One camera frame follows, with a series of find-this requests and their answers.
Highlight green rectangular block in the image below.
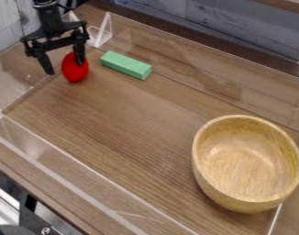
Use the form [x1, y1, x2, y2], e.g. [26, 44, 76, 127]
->
[100, 50, 152, 80]

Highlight clear acrylic corner bracket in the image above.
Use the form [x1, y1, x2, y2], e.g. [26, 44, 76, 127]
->
[66, 11, 112, 48]

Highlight wooden bowl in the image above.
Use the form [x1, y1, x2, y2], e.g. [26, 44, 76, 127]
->
[190, 115, 299, 214]

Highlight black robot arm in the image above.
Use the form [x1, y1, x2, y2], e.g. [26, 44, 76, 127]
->
[21, 0, 89, 74]

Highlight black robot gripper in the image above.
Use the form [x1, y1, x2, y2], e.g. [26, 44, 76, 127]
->
[21, 21, 89, 74]

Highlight clear acrylic tray wall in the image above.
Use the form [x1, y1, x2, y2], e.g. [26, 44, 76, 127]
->
[0, 6, 299, 235]

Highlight red toy strawberry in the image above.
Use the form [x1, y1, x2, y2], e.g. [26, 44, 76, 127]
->
[61, 52, 89, 83]

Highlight black table leg bracket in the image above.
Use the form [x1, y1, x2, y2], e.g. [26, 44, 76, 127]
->
[17, 192, 76, 235]

